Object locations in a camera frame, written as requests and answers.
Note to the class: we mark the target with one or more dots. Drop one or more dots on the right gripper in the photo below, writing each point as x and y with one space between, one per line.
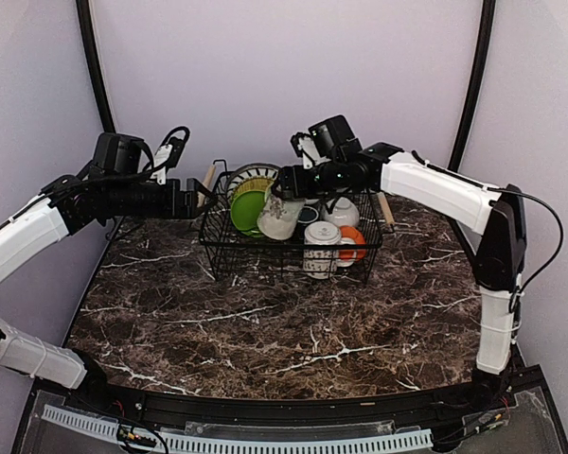
288 174

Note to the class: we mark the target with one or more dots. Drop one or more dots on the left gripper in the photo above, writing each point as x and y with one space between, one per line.
187 208

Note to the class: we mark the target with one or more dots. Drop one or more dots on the floral white tall cup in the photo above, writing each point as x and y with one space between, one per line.
278 218

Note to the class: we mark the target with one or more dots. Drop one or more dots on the dark green mug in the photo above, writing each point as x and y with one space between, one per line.
307 216

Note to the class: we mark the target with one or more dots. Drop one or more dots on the patterned white mug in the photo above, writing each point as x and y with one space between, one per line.
320 256

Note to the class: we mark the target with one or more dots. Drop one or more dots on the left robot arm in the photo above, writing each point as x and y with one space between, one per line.
123 179

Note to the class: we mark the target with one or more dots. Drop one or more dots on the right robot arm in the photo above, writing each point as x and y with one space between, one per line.
335 163

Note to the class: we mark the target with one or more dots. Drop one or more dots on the yellow woven plate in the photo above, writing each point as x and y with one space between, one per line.
254 184

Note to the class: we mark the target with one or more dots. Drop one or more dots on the blue striped white plate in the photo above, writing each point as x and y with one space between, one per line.
249 171

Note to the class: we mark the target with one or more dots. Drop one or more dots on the green plastic plate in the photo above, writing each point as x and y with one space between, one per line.
245 210

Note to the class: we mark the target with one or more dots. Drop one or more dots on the white ceramic bowl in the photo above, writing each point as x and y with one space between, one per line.
341 212

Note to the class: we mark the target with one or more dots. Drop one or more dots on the orange bowl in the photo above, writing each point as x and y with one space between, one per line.
353 237

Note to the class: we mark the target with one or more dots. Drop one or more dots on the left wooden rack handle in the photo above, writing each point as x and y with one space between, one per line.
208 178

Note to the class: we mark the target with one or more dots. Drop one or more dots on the wooden rack handle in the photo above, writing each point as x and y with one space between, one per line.
386 212
208 178

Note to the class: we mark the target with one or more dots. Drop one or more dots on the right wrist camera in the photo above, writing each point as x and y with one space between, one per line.
305 149

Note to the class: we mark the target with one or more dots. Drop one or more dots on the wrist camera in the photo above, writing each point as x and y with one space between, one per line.
169 153
305 149

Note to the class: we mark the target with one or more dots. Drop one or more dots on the black wire dish rack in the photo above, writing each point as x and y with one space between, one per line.
230 252

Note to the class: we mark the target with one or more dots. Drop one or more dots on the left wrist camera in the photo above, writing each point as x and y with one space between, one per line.
169 153

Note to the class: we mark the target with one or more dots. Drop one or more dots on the right wooden rack handle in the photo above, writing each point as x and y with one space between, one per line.
386 212

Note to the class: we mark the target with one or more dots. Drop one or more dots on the black front rail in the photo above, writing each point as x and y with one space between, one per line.
429 409

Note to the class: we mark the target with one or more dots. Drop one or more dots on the white cable duct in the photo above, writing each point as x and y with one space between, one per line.
214 439

